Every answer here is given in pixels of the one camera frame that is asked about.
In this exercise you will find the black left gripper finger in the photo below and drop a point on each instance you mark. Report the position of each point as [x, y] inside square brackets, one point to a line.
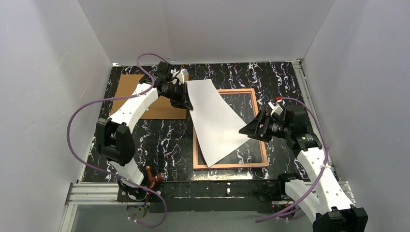
[180, 104]
[186, 103]

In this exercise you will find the aluminium right side rail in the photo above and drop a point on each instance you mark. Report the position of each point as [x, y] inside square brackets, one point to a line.
[301, 79]

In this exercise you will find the printed photo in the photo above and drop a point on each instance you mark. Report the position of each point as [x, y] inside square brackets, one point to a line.
[216, 124]

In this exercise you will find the aluminium rail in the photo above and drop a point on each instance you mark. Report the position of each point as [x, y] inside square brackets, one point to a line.
[301, 79]
[198, 196]

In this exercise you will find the copper pipe fitting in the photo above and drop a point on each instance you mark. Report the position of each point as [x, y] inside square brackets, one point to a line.
[153, 179]

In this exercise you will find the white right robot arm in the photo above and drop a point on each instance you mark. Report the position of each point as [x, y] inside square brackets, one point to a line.
[324, 202]

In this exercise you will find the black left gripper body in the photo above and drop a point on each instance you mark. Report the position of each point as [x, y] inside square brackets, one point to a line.
[179, 95]

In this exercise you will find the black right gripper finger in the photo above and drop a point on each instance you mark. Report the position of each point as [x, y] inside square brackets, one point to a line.
[254, 134]
[257, 123]

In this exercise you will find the aluminium front rail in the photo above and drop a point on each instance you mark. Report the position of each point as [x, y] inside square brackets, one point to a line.
[198, 196]

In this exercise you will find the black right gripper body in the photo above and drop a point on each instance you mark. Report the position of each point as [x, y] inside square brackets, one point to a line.
[262, 127]

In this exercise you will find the brown backing board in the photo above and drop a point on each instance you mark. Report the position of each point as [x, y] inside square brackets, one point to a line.
[160, 109]

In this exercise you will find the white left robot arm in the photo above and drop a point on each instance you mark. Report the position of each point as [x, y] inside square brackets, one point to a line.
[114, 138]

